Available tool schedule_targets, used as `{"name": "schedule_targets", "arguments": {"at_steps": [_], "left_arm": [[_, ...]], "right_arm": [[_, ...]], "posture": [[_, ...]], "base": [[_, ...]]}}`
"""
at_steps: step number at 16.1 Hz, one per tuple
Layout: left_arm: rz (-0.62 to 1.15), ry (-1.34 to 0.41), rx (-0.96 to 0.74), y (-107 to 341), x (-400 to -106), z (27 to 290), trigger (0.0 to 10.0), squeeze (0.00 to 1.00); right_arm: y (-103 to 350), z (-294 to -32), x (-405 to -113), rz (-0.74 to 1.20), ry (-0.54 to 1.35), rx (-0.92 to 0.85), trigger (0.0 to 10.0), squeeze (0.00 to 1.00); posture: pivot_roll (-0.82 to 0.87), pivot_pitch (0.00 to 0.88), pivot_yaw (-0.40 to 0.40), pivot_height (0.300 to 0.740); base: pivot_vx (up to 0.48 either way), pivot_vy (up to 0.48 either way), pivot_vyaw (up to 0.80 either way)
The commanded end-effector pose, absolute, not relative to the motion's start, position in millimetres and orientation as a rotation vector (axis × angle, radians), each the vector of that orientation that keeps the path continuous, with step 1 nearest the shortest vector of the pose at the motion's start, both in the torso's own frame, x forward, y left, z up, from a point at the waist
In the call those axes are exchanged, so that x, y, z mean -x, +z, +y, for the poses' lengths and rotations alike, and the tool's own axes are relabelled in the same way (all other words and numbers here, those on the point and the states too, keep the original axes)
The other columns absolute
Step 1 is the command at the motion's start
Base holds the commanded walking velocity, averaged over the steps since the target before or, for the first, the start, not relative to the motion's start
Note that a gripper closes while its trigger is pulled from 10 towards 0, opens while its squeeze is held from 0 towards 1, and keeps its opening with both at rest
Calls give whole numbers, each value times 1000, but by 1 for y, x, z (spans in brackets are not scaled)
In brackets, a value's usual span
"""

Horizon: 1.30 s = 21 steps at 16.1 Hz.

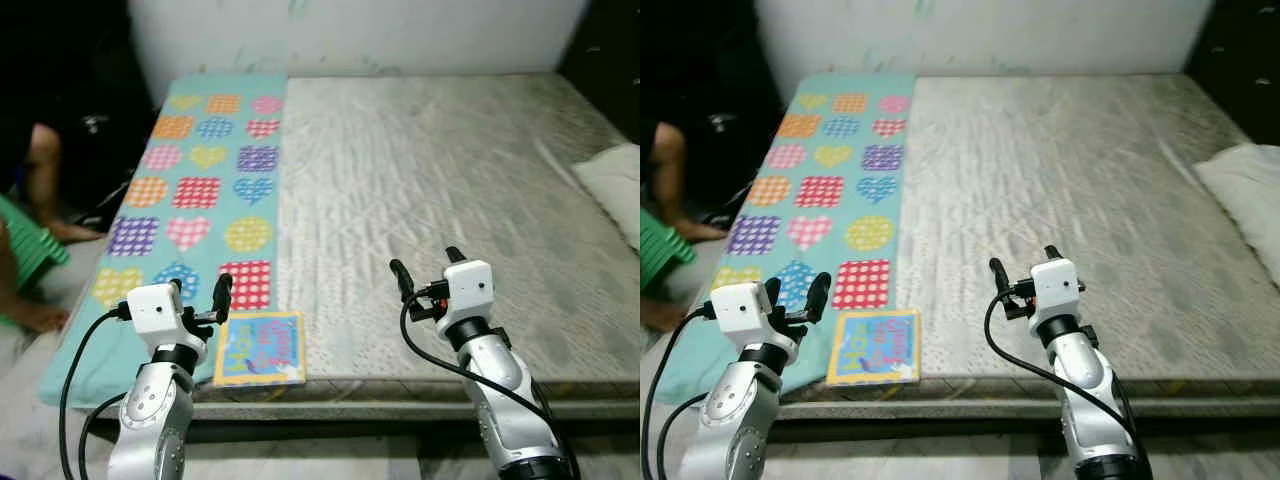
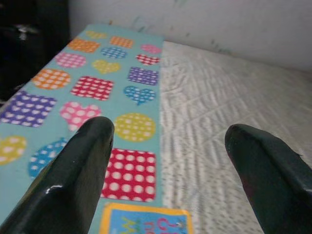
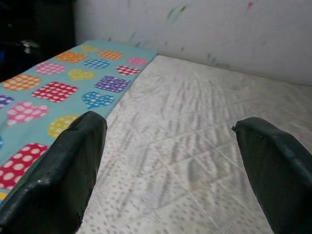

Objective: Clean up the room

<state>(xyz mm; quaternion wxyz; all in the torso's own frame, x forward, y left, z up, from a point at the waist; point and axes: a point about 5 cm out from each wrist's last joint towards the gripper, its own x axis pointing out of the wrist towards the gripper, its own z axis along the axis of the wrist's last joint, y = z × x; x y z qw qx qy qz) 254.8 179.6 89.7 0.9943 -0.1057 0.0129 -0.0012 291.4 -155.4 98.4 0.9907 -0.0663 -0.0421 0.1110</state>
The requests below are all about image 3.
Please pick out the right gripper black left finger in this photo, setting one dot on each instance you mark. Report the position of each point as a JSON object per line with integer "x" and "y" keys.
{"x": 56, "y": 185}

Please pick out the teal blanket with dotted shapes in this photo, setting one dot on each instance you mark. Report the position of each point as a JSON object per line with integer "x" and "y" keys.
{"x": 61, "y": 73}

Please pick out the grey quilted mattress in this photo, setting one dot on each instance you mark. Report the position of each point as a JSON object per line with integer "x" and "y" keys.
{"x": 182, "y": 122}

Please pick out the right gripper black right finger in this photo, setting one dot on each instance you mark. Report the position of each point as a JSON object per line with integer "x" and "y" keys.
{"x": 280, "y": 185}

